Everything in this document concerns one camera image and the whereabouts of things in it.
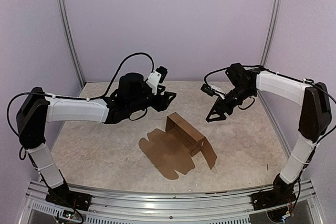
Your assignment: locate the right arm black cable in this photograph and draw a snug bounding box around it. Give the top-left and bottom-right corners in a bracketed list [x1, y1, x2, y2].
[203, 64, 336, 141]

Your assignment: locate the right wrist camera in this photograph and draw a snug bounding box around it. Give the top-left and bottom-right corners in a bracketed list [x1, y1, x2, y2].
[201, 83, 226, 99]

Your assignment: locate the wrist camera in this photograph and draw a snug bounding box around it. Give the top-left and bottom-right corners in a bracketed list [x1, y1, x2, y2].
[201, 83, 226, 99]
[145, 66, 168, 95]

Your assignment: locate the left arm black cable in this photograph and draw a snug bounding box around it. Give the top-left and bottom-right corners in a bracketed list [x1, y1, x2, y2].
[6, 52, 155, 138]

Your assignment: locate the right aluminium frame post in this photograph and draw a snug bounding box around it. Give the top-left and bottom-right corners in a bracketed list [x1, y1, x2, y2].
[260, 0, 281, 66]

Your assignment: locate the left aluminium frame post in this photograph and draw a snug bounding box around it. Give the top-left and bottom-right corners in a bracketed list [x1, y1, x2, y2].
[57, 0, 86, 88]

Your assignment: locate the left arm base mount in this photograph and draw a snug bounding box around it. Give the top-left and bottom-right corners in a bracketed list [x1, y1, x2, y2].
[46, 191, 92, 211]

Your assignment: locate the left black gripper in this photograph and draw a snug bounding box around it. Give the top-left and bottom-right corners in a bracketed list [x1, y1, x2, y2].
[128, 84, 176, 114]

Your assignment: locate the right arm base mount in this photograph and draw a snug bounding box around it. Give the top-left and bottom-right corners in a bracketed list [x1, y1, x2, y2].
[250, 189, 297, 210]

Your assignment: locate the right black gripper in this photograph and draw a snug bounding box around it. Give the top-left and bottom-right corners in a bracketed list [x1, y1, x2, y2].
[206, 84, 255, 122]

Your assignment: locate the aluminium frame post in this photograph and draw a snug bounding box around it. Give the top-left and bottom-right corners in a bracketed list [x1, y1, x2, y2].
[57, 0, 86, 88]
[260, 0, 281, 66]

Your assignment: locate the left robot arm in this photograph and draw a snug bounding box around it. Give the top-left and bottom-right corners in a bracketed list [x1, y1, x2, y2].
[16, 71, 176, 206]

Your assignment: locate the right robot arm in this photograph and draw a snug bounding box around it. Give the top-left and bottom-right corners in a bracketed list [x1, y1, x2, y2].
[201, 63, 333, 205]

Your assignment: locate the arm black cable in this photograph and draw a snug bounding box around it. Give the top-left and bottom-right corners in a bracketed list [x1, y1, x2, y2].
[203, 64, 336, 141]
[6, 52, 155, 138]

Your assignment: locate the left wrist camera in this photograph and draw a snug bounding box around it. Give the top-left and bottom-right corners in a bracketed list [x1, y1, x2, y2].
[145, 66, 168, 95]

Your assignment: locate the front aluminium rail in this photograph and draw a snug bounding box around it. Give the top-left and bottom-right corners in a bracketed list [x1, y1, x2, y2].
[14, 180, 326, 223]

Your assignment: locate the brown cardboard box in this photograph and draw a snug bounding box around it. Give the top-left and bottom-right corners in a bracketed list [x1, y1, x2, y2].
[139, 112, 217, 180]

